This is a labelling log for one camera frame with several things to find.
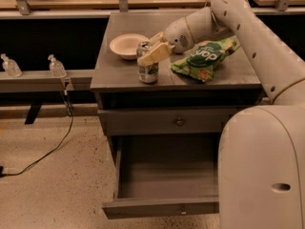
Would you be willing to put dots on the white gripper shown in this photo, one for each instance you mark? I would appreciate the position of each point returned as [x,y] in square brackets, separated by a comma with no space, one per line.
[177,32]

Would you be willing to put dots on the silver 7up can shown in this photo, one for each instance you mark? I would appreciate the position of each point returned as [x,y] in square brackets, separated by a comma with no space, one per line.
[146,74]

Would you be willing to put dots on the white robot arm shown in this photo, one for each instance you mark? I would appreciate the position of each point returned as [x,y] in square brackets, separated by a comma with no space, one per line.
[261,156]

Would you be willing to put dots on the grey drawer cabinet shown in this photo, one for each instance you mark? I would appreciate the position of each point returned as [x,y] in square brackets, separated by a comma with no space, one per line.
[116,85]

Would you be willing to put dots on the closed grey middle drawer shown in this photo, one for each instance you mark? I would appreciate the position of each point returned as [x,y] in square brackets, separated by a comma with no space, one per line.
[162,121]

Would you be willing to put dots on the open grey lower drawer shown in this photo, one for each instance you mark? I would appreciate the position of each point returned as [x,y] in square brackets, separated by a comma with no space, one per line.
[164,175]

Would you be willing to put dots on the white paper bowl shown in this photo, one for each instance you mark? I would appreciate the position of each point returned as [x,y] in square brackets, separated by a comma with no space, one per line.
[126,45]

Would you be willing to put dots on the green chip bag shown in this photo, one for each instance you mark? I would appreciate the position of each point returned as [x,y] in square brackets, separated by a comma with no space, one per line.
[200,64]

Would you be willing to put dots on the clear bottle on ledge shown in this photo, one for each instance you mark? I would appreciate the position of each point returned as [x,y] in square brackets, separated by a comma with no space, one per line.
[56,67]

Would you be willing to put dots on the clear bottle far left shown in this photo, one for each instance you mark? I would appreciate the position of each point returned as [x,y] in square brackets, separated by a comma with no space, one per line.
[10,66]

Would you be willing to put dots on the grey metal shelf rail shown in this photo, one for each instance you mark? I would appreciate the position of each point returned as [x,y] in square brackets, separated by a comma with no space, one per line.
[44,81]

